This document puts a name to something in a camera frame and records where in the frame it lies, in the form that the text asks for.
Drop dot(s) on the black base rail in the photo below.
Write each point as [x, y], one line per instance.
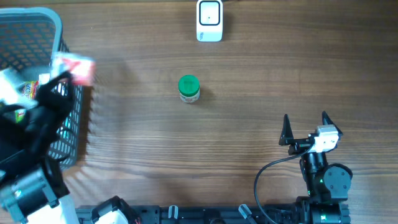
[206, 215]

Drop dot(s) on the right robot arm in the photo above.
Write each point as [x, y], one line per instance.
[327, 184]

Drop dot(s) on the red pink candy box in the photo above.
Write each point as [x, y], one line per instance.
[81, 68]

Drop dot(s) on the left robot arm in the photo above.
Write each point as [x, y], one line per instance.
[32, 186]

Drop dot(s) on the white barcode scanner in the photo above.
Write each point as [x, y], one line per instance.
[209, 22]

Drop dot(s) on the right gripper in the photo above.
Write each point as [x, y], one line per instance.
[298, 144]

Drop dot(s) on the Haribo gummy candy bag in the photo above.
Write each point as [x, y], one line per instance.
[29, 90]

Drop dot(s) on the grey plastic mesh basket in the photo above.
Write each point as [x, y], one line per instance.
[30, 37]

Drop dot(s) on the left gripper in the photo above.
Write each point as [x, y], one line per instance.
[44, 94]

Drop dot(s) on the green lid jar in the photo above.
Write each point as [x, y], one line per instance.
[189, 88]

